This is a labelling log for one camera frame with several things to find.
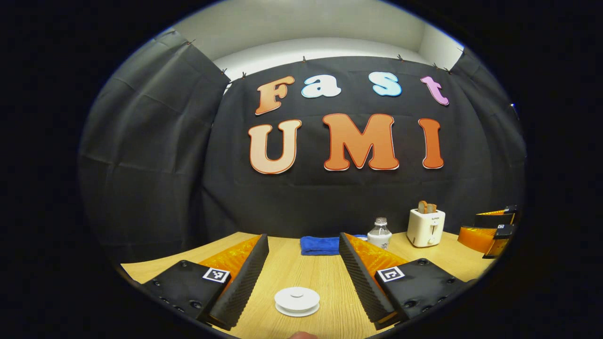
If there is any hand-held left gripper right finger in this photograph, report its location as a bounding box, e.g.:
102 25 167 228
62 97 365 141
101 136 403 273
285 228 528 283
338 232 472 330

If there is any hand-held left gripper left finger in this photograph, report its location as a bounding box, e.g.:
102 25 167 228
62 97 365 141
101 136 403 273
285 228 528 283
141 234 270 331

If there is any clear water bottle green label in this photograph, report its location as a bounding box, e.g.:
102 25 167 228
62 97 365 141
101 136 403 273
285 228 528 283
367 217 392 250

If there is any white toaster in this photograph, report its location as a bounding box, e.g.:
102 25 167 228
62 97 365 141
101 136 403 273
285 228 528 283
407 209 446 248

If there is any blue folded towel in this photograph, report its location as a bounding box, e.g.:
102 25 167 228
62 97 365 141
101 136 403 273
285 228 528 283
300 234 368 256

